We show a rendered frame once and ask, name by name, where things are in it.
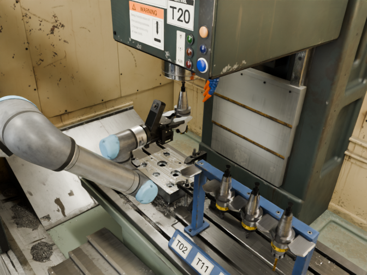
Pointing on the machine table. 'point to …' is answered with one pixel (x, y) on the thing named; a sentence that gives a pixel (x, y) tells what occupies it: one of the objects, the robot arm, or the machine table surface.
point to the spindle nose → (176, 72)
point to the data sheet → (155, 3)
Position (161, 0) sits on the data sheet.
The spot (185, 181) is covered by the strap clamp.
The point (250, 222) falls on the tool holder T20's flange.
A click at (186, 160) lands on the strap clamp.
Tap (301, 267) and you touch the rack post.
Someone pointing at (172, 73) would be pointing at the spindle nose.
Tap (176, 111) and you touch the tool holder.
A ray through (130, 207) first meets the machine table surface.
